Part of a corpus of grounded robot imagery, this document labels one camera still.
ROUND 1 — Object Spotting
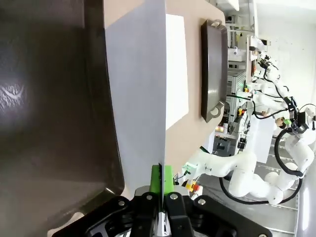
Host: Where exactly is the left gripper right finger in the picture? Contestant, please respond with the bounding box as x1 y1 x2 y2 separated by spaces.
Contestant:
161 164 273 237

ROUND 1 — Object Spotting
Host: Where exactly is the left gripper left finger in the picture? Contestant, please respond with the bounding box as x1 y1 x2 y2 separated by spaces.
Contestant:
47 164 162 237

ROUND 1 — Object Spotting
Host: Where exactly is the yellow emergency stop box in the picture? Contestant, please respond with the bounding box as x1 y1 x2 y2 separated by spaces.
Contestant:
185 179 202 194

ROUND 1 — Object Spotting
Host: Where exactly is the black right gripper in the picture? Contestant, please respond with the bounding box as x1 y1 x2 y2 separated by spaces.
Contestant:
283 110 310 136

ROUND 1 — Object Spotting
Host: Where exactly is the aluminium frame rack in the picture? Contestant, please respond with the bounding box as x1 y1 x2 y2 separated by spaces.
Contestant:
226 69 247 129

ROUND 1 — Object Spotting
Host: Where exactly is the white cabinet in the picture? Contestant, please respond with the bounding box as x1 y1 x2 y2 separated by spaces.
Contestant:
248 115 275 163

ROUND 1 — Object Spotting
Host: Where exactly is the brown plastic handled tray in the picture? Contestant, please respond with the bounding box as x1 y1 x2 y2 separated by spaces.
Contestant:
0 0 125 233
200 19 228 123

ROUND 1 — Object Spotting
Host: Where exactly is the white A4 paper sheet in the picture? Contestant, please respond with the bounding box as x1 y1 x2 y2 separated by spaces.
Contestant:
104 0 166 198

